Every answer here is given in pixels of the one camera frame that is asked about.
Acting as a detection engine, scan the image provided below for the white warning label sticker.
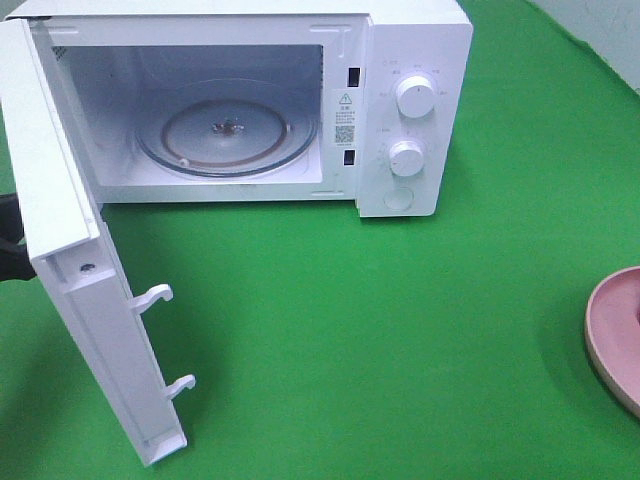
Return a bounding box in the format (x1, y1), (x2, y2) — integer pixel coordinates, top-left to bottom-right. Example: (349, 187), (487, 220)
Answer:
(329, 88), (361, 148)

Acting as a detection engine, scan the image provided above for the white microwave knob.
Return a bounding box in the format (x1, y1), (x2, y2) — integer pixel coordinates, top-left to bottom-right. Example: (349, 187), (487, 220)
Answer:
(389, 140), (425, 178)
(394, 74), (436, 119)

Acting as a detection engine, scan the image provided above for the green table cloth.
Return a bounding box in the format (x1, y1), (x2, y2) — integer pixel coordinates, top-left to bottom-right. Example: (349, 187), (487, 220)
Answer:
(1, 1), (639, 479)

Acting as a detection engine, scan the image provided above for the white microwave oven body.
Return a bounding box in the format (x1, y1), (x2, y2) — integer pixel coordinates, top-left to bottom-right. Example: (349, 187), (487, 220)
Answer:
(3, 1), (473, 217)

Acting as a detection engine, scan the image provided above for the round white door release button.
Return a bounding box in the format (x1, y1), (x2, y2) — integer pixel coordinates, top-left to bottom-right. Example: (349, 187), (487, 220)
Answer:
(383, 187), (414, 211)

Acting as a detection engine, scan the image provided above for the glass microwave turntable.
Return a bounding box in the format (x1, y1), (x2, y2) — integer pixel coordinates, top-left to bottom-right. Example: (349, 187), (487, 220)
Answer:
(136, 79), (321, 179)

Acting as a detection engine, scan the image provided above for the pink round plate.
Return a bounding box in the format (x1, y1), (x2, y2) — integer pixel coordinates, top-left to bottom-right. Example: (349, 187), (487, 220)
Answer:
(584, 266), (639, 416)

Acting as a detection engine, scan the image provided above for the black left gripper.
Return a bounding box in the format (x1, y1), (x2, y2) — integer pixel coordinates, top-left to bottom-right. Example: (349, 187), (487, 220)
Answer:
(1, 193), (36, 281)

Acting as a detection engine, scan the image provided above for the white microwave door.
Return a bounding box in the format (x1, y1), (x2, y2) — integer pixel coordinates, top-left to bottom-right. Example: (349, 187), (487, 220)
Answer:
(1, 19), (195, 465)

